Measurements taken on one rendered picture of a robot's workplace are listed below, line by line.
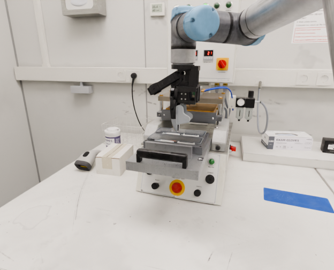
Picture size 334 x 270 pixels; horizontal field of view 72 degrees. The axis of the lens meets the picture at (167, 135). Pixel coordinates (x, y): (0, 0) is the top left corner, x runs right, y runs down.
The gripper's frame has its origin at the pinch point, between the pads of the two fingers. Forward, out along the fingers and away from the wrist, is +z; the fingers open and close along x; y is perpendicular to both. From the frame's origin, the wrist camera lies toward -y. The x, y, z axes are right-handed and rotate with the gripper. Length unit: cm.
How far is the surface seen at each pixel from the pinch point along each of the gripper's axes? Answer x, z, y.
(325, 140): 60, 18, 64
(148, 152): -15.0, 3.6, -3.6
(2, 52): 62, -26, -148
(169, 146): -8.1, 3.8, 0.7
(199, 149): -3.9, 5.3, 9.3
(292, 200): 15, 29, 43
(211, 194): 4.0, 25.5, 13.1
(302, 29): 80, -37, 48
